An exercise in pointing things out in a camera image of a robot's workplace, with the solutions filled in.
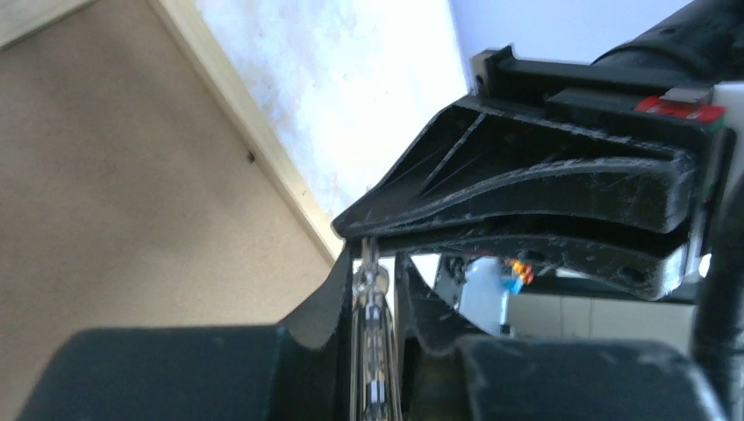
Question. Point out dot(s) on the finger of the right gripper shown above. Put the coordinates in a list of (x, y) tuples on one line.
[(646, 264)]

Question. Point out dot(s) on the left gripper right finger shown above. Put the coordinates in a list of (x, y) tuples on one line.
[(452, 370)]

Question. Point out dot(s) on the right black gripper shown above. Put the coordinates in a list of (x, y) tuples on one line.
[(632, 139)]

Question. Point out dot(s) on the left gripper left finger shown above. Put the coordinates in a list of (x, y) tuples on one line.
[(296, 369)]

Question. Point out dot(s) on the clear handle screwdriver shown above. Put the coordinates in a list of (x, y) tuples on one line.
[(375, 381)]

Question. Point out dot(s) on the wooden picture frame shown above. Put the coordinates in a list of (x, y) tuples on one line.
[(127, 199)]

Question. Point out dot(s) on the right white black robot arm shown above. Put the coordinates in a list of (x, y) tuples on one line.
[(712, 30)]

